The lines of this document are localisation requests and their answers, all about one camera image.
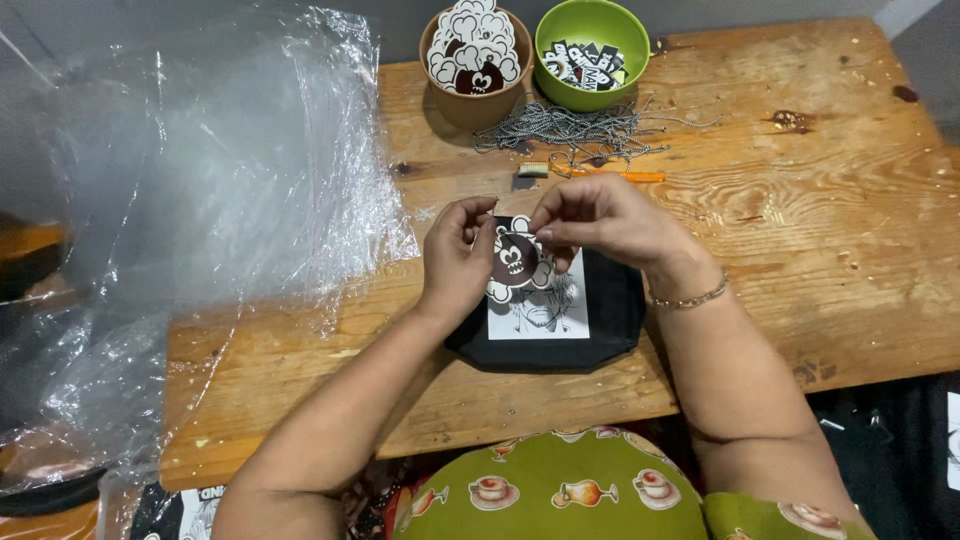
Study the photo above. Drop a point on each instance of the person's left hand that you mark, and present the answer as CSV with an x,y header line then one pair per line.
x,y
450,262

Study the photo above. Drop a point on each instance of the person's right hand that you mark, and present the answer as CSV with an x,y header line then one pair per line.
x,y
630,232

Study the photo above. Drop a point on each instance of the black folded shirt white print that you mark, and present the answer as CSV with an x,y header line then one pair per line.
x,y
607,322

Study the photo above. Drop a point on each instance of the small gold ribbed clip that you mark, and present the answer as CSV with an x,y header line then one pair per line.
x,y
532,170

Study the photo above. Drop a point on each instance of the green bowl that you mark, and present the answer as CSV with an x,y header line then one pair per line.
x,y
559,90

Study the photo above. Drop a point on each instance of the brown bowl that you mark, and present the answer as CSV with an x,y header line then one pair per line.
x,y
480,105

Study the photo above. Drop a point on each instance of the pile of black white stickers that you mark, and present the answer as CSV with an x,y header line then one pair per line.
x,y
586,66

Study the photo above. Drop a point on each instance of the stack of cloud-shaped tags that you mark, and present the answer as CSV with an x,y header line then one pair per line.
x,y
474,45

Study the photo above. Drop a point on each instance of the person's green printed clothing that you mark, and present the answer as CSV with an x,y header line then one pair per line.
x,y
562,495

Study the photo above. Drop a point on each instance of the heap of clear plastic bags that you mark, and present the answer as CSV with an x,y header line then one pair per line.
x,y
195,187

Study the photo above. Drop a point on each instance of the heap of black garments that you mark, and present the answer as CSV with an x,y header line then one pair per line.
x,y
892,457

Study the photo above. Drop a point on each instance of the bagged black printed shirt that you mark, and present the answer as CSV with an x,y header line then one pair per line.
x,y
180,514

